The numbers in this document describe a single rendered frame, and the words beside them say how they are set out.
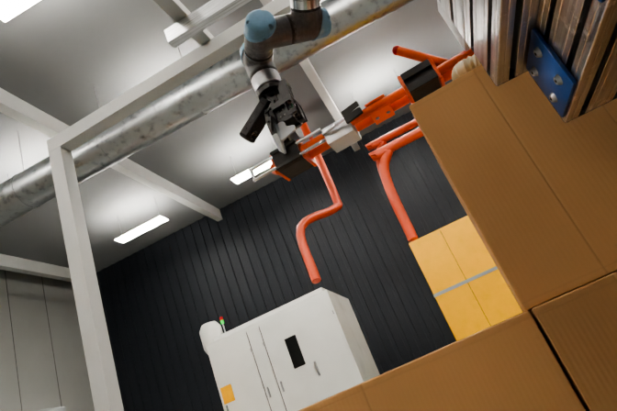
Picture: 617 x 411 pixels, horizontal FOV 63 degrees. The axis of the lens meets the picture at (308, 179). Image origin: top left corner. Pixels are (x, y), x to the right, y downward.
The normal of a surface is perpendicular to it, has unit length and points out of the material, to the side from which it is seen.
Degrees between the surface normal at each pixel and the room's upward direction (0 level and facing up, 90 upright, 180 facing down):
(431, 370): 90
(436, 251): 90
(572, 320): 90
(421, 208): 90
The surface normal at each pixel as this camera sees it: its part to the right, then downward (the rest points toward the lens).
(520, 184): -0.38, -0.27
